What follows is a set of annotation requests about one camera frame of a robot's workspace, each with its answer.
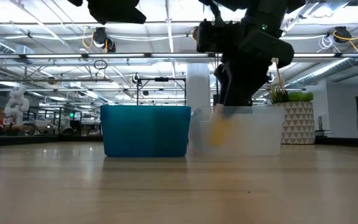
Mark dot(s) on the slim orange pill bottle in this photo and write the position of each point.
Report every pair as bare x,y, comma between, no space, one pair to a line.
219,130

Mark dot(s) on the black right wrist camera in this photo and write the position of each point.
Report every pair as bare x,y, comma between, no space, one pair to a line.
216,35

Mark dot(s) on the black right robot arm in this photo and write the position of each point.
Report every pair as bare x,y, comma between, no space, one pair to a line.
269,12

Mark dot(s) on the blue plastic bin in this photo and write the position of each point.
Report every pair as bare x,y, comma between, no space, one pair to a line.
145,130

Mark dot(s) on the potted succulent in patterned pot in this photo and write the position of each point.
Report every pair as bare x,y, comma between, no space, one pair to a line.
297,124

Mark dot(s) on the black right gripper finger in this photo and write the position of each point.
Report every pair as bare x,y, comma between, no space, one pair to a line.
221,77
244,84

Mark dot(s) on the clear plastic bin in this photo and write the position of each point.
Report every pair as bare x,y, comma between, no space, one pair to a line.
259,133

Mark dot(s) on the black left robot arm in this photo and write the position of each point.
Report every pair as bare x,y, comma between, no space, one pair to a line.
75,2

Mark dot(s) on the long ceiling light bar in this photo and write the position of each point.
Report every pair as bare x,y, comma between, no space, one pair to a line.
113,55

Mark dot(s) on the black aluminium table frame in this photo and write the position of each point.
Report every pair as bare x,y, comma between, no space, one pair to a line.
42,140

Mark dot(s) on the white pillar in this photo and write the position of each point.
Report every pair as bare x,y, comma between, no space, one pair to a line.
197,84

